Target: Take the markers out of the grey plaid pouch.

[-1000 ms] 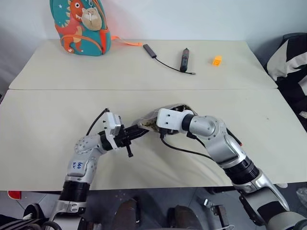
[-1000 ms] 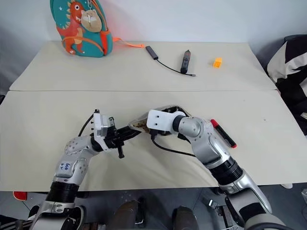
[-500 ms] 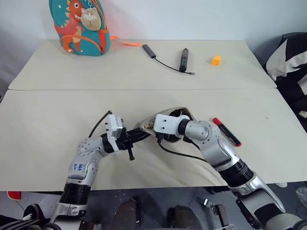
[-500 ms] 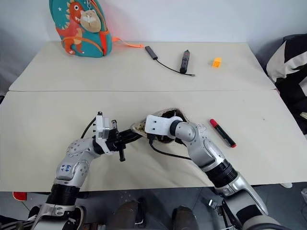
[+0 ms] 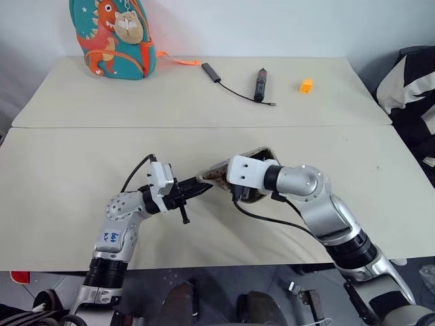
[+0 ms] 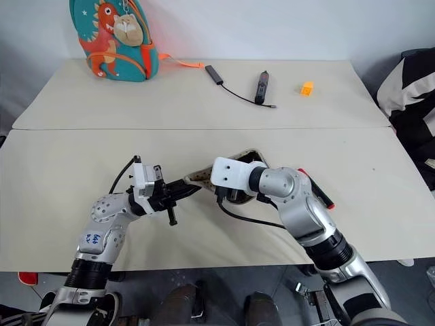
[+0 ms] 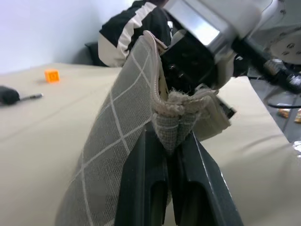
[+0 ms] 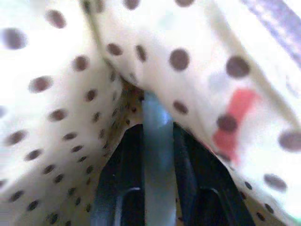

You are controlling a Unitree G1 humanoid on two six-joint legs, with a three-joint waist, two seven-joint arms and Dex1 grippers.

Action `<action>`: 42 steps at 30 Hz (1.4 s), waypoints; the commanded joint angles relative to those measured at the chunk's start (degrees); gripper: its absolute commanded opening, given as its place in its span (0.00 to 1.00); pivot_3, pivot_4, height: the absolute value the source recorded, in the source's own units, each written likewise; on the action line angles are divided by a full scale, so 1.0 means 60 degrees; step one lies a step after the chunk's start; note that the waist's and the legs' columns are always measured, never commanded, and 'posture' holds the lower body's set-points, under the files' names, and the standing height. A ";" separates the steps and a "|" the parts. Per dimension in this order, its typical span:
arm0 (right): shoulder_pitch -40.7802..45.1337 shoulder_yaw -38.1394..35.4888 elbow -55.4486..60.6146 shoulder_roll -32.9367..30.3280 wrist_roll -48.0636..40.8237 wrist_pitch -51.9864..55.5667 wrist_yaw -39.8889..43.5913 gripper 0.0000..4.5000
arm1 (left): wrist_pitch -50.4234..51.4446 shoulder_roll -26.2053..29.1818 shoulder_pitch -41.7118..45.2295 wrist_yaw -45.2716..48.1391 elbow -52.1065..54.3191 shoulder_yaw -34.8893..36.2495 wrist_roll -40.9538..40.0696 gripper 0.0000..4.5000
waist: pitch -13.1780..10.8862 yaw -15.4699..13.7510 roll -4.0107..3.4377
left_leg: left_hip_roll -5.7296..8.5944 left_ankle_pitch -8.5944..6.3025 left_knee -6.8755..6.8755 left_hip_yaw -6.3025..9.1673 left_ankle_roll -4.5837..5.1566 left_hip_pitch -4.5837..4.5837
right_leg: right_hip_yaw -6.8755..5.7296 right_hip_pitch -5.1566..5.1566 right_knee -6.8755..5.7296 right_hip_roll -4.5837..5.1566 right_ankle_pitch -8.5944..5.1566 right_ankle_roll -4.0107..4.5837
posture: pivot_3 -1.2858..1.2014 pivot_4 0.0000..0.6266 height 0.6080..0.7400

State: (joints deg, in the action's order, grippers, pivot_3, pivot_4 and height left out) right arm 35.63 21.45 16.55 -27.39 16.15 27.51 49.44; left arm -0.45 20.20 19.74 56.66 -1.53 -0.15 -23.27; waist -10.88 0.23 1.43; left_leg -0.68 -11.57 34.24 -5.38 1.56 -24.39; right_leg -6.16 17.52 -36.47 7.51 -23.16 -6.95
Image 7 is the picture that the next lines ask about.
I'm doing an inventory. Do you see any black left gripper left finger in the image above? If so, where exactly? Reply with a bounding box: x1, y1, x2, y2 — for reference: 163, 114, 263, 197
114, 128, 174, 226

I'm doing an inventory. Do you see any small orange block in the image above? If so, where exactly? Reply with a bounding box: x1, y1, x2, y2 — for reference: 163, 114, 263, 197
44, 69, 61, 84

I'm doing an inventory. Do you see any grey checked pencil pouch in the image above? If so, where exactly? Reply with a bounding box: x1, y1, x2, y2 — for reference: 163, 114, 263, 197
55, 30, 230, 226

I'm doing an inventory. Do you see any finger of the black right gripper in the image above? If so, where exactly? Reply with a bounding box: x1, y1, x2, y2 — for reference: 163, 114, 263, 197
217, 96, 237, 123

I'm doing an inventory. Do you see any person in black white jacket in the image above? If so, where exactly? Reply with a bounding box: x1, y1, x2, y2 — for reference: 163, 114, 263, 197
97, 0, 175, 68

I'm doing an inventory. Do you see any black red electric screwdriver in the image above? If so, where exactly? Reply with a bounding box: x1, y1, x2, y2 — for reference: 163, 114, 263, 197
0, 86, 45, 107

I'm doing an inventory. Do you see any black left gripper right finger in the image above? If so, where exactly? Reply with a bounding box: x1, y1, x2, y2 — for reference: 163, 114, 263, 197
173, 130, 245, 226

